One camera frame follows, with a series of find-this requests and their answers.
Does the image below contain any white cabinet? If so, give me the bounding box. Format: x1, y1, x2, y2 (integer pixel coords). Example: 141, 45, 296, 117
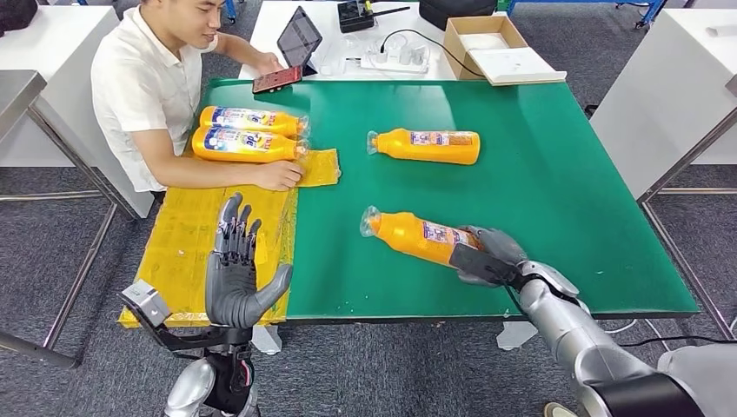
589, 8, 737, 202
0, 5, 156, 220

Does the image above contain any brown cardboard box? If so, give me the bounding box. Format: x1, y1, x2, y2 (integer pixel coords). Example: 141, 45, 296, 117
442, 15, 528, 81

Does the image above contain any black power cable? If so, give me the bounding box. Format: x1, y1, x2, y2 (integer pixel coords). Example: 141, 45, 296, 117
378, 29, 485, 79

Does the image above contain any steel table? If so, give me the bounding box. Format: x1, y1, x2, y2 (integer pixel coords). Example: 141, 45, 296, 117
0, 69, 143, 369

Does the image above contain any yellow taped cardboard sheet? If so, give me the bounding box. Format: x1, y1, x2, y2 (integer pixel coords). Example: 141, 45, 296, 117
118, 148, 342, 329

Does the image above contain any black floor cable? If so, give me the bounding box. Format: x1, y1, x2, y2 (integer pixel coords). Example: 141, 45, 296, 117
619, 335, 737, 348

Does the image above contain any dark smartphone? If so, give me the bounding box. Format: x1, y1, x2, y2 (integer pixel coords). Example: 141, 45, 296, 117
251, 64, 303, 95

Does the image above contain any black radio device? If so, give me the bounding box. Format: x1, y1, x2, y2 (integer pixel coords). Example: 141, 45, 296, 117
337, 0, 411, 34

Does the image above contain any white floor cable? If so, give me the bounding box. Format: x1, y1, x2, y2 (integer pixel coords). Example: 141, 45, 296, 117
601, 318, 672, 352

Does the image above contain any steel table frame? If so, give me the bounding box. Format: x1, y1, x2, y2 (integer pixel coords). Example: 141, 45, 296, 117
635, 75, 737, 341

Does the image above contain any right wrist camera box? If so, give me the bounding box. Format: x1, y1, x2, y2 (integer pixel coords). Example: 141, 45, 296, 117
448, 242, 522, 288

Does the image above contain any black tablet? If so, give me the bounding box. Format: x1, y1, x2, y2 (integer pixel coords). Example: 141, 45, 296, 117
276, 5, 323, 76

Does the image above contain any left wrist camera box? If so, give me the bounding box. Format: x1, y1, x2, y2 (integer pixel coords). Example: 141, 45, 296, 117
119, 280, 173, 330

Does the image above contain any white power strip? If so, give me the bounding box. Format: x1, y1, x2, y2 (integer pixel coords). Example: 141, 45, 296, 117
359, 45, 431, 75

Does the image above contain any green table mat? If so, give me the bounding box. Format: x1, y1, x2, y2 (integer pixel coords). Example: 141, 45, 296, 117
196, 79, 699, 320

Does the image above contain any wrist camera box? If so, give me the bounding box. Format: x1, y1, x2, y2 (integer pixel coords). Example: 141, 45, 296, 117
448, 242, 522, 288
119, 280, 173, 330

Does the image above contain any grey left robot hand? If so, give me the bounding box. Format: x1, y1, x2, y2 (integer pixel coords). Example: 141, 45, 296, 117
204, 192, 295, 330

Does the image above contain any orange detergent bottle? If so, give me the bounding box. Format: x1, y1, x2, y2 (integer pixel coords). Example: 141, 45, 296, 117
198, 105, 310, 139
190, 126, 310, 164
366, 127, 481, 166
359, 206, 490, 268

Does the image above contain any white table foot plate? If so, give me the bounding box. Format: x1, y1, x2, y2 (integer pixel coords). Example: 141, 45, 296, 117
251, 325, 283, 356
495, 320, 540, 352

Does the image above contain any black bag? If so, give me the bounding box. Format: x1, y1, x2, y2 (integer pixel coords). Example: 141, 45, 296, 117
0, 0, 38, 33
418, 0, 499, 31

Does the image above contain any white desk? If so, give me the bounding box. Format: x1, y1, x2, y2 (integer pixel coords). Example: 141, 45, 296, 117
238, 0, 508, 82

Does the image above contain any white box lid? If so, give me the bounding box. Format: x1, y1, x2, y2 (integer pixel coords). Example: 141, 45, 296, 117
467, 47, 568, 87

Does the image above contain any blue wheeled cart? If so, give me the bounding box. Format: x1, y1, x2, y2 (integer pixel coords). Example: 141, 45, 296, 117
615, 0, 669, 29

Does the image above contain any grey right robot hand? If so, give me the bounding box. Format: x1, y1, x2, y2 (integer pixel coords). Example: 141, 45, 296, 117
457, 225, 528, 289

